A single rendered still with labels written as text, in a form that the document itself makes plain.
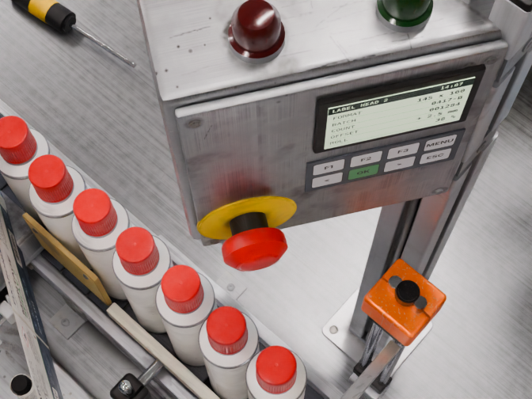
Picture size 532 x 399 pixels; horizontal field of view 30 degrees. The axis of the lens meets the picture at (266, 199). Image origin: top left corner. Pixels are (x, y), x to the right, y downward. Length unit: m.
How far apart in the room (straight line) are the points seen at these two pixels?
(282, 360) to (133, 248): 0.16
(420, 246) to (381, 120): 0.26
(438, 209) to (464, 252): 0.45
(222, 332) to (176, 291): 0.05
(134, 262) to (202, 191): 0.31
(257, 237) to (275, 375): 0.26
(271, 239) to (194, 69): 0.14
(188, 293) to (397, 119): 0.36
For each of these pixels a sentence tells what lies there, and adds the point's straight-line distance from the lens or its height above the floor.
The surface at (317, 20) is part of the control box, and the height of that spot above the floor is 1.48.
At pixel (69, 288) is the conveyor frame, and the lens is 1.06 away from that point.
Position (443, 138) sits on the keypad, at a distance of 0.55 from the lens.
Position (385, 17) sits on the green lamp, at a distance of 0.46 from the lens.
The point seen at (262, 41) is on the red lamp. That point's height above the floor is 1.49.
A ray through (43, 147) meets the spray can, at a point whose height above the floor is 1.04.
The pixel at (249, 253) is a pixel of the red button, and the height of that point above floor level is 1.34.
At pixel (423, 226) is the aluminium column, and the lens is 0.71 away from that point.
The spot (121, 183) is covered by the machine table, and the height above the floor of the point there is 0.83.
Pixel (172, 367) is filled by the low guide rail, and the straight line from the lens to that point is 0.98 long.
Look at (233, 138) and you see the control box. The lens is 0.48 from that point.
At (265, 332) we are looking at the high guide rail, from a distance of 0.94.
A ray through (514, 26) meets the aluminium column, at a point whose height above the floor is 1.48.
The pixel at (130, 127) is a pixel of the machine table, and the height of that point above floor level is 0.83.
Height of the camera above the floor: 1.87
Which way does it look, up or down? 68 degrees down
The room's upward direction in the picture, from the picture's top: 1 degrees counter-clockwise
